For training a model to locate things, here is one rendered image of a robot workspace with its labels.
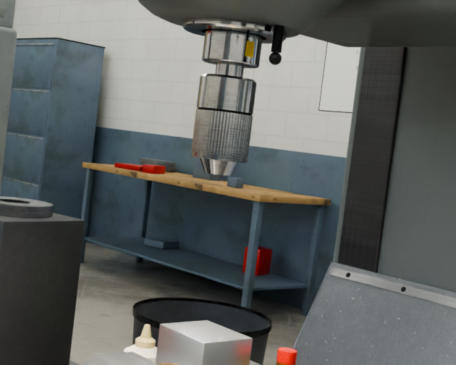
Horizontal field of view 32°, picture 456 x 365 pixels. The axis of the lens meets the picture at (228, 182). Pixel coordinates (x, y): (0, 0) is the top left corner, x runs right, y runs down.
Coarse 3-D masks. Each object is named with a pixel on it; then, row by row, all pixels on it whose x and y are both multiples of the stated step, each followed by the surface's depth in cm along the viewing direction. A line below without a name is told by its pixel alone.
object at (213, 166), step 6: (204, 162) 64; (210, 162) 64; (216, 162) 64; (222, 162) 64; (228, 162) 64; (234, 162) 64; (204, 168) 64; (210, 168) 64; (216, 168) 64; (222, 168) 64; (228, 168) 64; (234, 168) 65; (216, 174) 64; (222, 174) 64; (228, 174) 64
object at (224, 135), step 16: (208, 96) 63; (224, 96) 63; (240, 96) 63; (208, 112) 63; (224, 112) 63; (240, 112) 63; (208, 128) 63; (224, 128) 63; (240, 128) 63; (192, 144) 65; (208, 144) 63; (224, 144) 63; (240, 144) 63; (224, 160) 63; (240, 160) 64
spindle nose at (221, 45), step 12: (204, 36) 64; (216, 36) 63; (228, 36) 62; (240, 36) 62; (252, 36) 63; (204, 48) 64; (216, 48) 63; (228, 48) 62; (240, 48) 62; (204, 60) 64; (216, 60) 63; (228, 60) 62; (240, 60) 62; (252, 60) 63
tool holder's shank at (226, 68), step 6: (216, 66) 64; (222, 66) 64; (228, 66) 64; (234, 66) 64; (240, 66) 64; (246, 66) 64; (216, 72) 64; (222, 72) 64; (228, 72) 64; (234, 72) 64; (240, 72) 64
